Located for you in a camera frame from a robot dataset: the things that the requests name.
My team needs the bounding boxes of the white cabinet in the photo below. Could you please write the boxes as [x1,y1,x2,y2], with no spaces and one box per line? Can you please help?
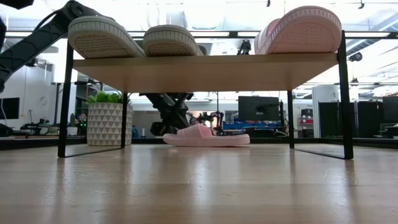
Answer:
[312,85,340,139]

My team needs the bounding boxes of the black monitor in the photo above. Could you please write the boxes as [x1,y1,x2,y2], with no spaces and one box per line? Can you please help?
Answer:
[238,95,280,122]
[382,95,398,124]

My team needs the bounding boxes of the black background robot rig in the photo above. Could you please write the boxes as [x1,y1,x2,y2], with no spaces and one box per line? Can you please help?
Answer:
[198,111,225,137]

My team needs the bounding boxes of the grey slide sandal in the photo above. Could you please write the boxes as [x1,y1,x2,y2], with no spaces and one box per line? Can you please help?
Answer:
[142,24,205,57]
[67,15,146,60]

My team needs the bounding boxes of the black table frame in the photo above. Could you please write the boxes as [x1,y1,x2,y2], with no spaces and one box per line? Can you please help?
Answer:
[0,136,398,152]

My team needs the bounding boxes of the wooden shelf black metal frame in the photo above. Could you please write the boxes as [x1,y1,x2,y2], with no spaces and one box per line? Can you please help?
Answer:
[57,30,354,160]

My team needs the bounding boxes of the black partition panel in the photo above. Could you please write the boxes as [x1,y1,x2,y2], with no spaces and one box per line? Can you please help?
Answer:
[318,101,383,139]

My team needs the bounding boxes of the succulent in triangle-patterned pot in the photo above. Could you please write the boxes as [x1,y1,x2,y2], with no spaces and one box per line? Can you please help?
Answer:
[86,90,134,147]

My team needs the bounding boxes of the pink slide sandal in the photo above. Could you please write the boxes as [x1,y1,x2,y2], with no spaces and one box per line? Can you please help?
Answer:
[162,123,251,147]
[254,5,343,56]

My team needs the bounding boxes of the blue storage bins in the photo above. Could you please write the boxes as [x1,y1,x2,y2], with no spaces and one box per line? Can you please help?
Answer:
[223,120,282,131]

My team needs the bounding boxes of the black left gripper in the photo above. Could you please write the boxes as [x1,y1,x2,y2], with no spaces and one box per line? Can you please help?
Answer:
[139,92,195,137]

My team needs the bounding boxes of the black wall screen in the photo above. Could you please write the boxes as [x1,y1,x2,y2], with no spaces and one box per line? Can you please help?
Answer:
[0,98,20,121]

